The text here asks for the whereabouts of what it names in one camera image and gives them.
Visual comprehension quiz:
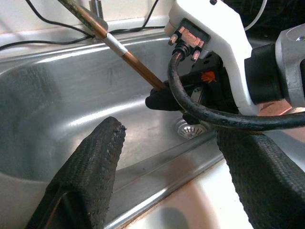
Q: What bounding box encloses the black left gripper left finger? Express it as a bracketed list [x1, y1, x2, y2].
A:
[25, 116, 127, 229]

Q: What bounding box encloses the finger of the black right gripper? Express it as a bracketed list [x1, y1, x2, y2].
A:
[144, 82, 189, 112]

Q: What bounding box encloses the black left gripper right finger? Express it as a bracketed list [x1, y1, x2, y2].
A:
[216, 128, 305, 229]

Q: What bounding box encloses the brown chopstick with silver band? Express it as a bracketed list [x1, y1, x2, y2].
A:
[56, 0, 169, 91]

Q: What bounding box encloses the steel sink drain strainer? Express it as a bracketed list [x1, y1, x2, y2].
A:
[175, 118, 208, 139]

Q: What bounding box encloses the stainless steel sink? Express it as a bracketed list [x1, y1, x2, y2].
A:
[0, 31, 305, 229]

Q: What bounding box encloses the steel sink faucet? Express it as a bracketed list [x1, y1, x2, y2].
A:
[88, 0, 109, 39]

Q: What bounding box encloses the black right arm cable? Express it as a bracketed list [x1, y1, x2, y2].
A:
[167, 40, 305, 132]

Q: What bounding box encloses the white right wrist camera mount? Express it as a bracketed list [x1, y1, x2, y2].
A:
[163, 0, 260, 115]

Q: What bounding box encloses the white charger cable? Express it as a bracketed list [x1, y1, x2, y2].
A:
[244, 0, 268, 31]

